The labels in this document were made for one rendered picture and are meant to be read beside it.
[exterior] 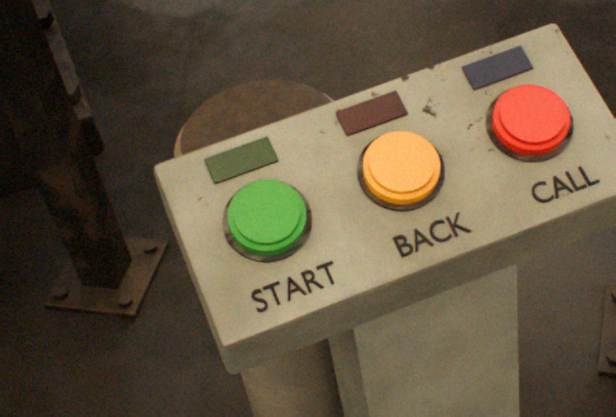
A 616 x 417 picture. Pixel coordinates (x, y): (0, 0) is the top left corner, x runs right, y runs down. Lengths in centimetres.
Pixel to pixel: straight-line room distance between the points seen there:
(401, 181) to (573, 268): 77
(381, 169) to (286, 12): 119
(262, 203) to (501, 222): 12
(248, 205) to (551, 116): 17
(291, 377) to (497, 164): 32
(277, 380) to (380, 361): 24
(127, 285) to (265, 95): 65
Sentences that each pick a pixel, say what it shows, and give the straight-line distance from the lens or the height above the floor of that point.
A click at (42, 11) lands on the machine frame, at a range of 172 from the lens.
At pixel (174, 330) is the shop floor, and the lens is 132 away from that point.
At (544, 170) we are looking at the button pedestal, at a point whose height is 59.
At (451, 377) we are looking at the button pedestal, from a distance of 67.
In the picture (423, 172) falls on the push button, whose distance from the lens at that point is 57.
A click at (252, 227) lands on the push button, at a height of 61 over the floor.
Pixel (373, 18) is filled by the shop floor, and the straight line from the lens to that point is 170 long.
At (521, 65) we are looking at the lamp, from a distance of 62.
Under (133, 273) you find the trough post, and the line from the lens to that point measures 139.
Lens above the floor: 100
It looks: 44 degrees down
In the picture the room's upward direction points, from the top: 11 degrees counter-clockwise
